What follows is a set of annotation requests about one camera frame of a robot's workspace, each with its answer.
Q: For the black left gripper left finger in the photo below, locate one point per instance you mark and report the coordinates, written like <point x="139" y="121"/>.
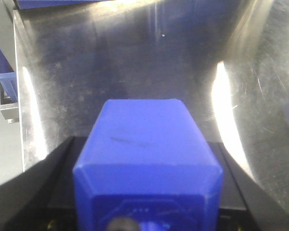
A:
<point x="42" y="198"/>

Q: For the blue bin with red part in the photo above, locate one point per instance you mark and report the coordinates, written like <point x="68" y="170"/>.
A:
<point x="8" y="78"/>

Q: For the blue rectangular plastic part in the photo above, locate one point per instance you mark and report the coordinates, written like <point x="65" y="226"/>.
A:
<point x="147" y="160"/>

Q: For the stainless steel shelf rack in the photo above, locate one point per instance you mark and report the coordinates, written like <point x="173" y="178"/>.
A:
<point x="8" y="108"/>

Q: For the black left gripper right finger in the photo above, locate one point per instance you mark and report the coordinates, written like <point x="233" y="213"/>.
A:
<point x="243" y="199"/>

